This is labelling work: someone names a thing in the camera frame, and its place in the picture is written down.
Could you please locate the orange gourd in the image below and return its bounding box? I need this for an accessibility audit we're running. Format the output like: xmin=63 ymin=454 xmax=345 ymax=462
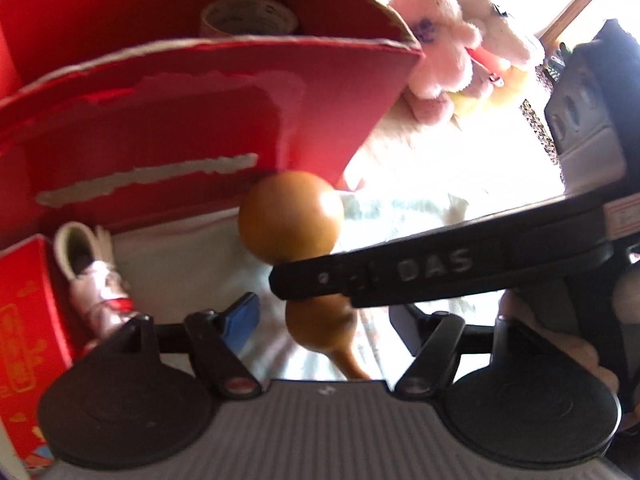
xmin=238 ymin=171 xmax=370 ymax=380

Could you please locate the right hand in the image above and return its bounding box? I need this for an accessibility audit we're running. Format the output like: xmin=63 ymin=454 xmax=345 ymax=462
xmin=499 ymin=263 xmax=640 ymax=430

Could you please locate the patterned cushion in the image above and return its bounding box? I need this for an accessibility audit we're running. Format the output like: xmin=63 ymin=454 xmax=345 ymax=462
xmin=520 ymin=99 xmax=564 ymax=181

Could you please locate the yellow plush toy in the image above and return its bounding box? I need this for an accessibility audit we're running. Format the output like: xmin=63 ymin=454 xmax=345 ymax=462
xmin=448 ymin=63 xmax=530 ymax=117

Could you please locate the pink plush dog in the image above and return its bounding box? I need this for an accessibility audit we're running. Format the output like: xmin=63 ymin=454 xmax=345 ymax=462
xmin=390 ymin=0 xmax=544 ymax=126

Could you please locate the small red gift box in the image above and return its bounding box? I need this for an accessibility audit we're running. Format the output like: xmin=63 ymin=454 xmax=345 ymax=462
xmin=1 ymin=235 xmax=73 ymax=478

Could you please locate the large red cardboard box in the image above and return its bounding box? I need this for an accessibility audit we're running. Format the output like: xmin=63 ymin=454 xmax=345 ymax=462
xmin=1 ymin=0 xmax=422 ymax=246

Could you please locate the brown tape roll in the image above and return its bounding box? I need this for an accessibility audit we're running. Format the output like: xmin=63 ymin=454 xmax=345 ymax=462
xmin=200 ymin=0 xmax=299 ymax=38

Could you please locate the wooden curved chair frame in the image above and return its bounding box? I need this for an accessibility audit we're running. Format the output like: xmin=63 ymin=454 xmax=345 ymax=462
xmin=537 ymin=0 xmax=593 ymax=51

